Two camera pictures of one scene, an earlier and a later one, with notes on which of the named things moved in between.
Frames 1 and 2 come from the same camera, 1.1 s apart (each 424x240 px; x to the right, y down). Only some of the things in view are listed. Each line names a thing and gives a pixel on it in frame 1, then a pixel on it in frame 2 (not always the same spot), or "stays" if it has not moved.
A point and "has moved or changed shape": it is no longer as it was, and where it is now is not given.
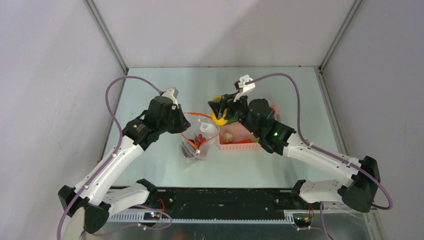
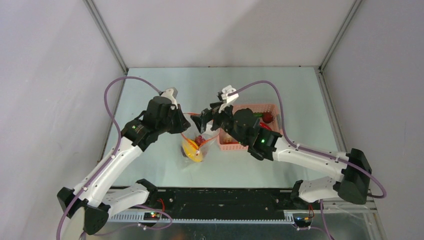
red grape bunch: (199, 139) stays
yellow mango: (223, 121) has moved or changed shape
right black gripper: (227, 108) → (209, 117)
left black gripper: (183, 124) stays
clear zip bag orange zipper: (197, 139) stays
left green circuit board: (151, 216) stays
